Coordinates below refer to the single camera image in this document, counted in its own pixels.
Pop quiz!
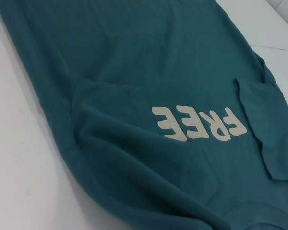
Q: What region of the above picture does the teal t-shirt with FREE print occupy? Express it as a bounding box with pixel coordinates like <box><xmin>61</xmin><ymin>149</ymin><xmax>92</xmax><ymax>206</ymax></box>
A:
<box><xmin>0</xmin><ymin>0</ymin><xmax>288</xmax><ymax>230</ymax></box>

